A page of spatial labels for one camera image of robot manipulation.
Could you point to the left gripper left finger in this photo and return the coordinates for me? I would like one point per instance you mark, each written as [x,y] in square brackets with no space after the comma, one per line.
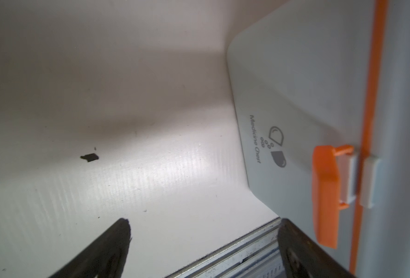
[105,257]

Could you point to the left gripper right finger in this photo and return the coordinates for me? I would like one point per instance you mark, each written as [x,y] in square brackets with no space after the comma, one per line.
[303,258]

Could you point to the blue box orange trim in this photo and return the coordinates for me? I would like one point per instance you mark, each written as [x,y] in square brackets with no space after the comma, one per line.
[322,98]

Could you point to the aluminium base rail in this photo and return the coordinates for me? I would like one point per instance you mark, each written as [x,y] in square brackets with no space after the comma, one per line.
[254,255]

